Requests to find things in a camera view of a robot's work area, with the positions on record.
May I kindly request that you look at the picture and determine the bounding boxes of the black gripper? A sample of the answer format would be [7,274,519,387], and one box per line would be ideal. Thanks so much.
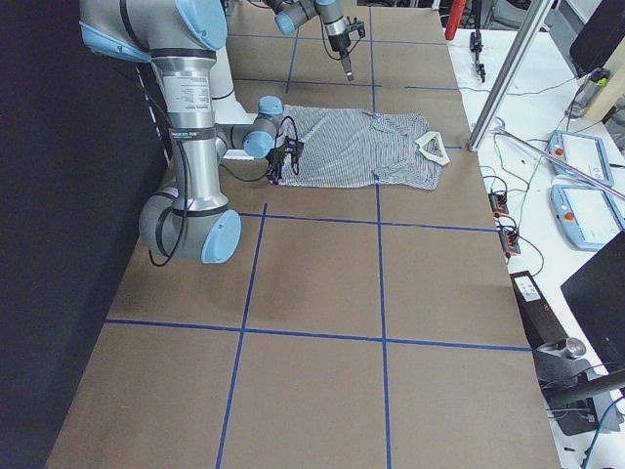
[328,32,354,81]
[266,141,303,185]

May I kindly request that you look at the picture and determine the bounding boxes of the navy white striped polo shirt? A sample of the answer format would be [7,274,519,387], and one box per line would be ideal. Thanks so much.
[278,106,450,191]

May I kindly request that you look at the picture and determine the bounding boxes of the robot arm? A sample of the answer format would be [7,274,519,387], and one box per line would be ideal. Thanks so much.
[79,1,284,264]
[264,0,362,81]

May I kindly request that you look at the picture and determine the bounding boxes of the red cylinder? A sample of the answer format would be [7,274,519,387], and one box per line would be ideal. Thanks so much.
[444,0,467,41]

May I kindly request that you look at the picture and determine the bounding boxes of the black tripod clamp tool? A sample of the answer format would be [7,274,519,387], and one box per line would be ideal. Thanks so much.
[470,28,486,83]

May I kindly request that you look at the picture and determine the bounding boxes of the metal reacher grabber tool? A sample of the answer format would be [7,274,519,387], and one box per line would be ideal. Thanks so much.
[492,117,625,200]

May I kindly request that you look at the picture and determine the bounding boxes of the orange black connector block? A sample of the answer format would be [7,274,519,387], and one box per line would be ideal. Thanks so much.
[488,192,509,218]

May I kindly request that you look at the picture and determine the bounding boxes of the far blue teach pendant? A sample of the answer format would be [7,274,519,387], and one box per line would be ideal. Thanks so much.
[548,130,614,187]

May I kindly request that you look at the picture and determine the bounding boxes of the blue teach pendant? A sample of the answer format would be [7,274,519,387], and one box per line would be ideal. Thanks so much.
[548,130,614,187]
[550,185,624,251]

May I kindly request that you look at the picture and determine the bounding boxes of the near blue teach pendant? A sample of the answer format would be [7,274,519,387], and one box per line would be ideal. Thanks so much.
[550,185,624,251]

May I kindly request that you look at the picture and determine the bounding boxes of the black box with label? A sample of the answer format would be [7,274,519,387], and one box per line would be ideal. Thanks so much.
[510,271,568,349]

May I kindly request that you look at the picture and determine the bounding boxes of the black monitor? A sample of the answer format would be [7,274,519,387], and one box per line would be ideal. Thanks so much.
[561,233,625,371]

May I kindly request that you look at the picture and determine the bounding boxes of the aluminium frame post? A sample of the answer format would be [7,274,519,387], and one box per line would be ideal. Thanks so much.
[467,0,553,151]

